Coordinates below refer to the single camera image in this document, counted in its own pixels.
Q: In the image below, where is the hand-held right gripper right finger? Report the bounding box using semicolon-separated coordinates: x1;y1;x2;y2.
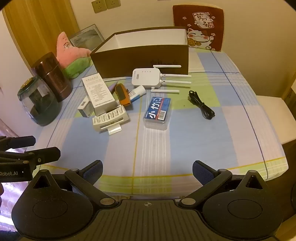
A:
179;160;267;208

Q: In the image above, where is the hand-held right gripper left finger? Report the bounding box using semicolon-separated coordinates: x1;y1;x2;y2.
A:
31;160;119;208

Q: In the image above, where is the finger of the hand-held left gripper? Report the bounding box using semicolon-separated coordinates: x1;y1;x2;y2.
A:
0;136;36;151
0;147;61;169

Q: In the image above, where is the clear blue-label floss pick box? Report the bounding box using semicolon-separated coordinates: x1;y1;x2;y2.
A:
142;97;171;130

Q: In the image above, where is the tall white printed box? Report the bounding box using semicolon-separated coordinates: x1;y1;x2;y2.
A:
82;74;116;116

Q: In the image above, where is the white blue toothpaste tube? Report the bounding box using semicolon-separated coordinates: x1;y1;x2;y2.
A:
128;85;146;101

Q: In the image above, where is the brown cardboard storage box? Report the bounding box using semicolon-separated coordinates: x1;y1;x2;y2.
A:
90;26;189;79

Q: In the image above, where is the green glass jar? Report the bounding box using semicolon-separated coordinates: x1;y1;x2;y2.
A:
17;75;63;127

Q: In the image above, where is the white pill organizer tray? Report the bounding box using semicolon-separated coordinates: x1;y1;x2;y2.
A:
92;104;129;135

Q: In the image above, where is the small grey white box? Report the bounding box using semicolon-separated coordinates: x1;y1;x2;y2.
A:
77;97;95;118

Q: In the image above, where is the brown cylindrical canister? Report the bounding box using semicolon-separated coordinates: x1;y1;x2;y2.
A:
31;52;74;102

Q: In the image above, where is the orange and black device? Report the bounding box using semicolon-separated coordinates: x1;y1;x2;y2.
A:
114;84;132;107

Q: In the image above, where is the pink starfish plush toy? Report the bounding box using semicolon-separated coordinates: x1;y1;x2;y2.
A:
56;32;93;79

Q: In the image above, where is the white router with antennas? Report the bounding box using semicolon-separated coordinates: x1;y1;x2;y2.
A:
132;65;192;94

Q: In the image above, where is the wooden panel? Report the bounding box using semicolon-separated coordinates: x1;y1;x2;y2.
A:
2;0;79;67

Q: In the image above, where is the framed picture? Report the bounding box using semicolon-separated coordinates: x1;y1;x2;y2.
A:
69;24;104;50

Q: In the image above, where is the red cat-print cushion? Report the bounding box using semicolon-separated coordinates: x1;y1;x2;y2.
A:
172;4;225;52

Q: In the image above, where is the black cable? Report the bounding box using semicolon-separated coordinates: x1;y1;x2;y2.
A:
188;90;215;120

